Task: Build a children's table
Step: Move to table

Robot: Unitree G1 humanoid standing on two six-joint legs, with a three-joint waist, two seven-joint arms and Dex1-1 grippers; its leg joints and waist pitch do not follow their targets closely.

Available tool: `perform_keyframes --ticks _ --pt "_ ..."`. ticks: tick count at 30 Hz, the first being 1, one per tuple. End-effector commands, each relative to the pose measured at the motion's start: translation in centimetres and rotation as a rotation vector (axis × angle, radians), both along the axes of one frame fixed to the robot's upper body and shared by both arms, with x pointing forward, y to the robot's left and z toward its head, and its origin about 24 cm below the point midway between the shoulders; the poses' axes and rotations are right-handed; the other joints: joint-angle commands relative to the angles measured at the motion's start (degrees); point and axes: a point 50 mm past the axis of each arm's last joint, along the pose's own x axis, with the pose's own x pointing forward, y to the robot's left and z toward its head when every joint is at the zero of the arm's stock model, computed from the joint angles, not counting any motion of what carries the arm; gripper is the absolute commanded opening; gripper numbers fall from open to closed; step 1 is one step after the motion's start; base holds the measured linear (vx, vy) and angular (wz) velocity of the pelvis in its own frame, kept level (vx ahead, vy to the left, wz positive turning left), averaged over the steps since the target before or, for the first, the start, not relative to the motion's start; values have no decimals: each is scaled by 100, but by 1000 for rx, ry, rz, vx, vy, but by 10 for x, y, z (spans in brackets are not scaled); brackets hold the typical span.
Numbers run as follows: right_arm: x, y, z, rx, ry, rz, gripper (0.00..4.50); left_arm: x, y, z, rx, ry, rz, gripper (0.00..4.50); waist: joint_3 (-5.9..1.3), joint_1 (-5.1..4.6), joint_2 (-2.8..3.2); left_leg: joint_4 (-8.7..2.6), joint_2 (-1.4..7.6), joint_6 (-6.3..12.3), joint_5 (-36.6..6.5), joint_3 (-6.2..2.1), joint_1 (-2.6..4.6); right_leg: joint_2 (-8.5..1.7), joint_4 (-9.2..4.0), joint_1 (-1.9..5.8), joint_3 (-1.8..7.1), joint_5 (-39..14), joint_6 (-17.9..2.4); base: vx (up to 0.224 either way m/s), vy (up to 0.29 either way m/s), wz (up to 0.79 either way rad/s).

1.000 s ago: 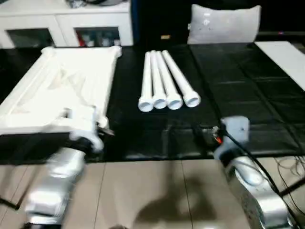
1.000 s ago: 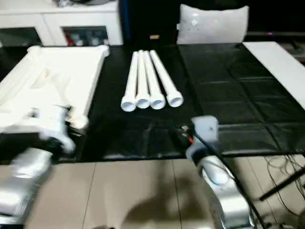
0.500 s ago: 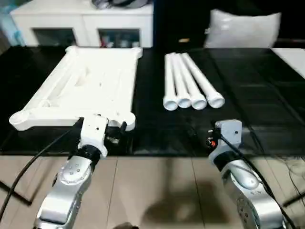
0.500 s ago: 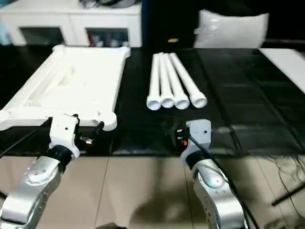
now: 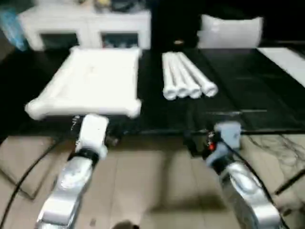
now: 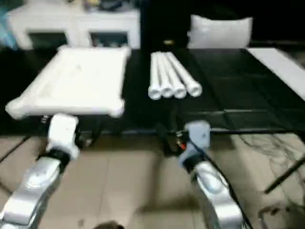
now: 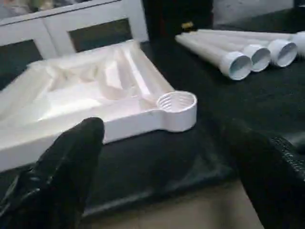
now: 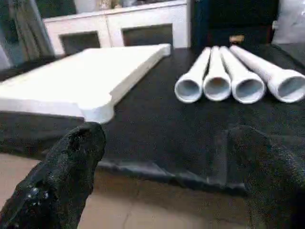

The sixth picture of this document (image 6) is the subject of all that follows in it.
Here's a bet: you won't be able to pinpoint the white plastic table leg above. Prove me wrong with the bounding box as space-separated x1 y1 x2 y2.
167 52 203 97
160 52 187 99
153 52 173 99
148 53 163 100

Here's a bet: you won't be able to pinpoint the loose floor cables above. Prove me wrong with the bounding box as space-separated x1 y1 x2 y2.
238 134 305 191

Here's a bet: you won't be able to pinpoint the dark gear on cabinet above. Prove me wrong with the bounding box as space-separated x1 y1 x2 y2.
83 0 139 11

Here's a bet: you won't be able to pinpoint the white cabinet with glass doors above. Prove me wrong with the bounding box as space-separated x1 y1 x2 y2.
7 7 141 50

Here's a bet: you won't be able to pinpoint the grey cushion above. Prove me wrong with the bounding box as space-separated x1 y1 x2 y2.
187 14 253 50

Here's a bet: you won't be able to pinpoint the black work mat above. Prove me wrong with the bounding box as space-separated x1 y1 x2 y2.
0 45 305 139

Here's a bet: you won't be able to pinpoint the white plastic table top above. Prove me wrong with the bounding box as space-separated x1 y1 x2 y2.
5 46 132 120

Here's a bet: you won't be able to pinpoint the black cabinet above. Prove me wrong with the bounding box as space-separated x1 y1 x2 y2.
141 0 191 50

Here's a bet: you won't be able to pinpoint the white board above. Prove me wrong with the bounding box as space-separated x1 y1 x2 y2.
246 47 305 101

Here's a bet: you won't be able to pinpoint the black metal bench leg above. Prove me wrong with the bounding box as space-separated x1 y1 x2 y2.
264 157 305 194

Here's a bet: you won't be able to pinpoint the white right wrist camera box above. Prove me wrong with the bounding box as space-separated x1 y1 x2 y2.
180 120 211 158

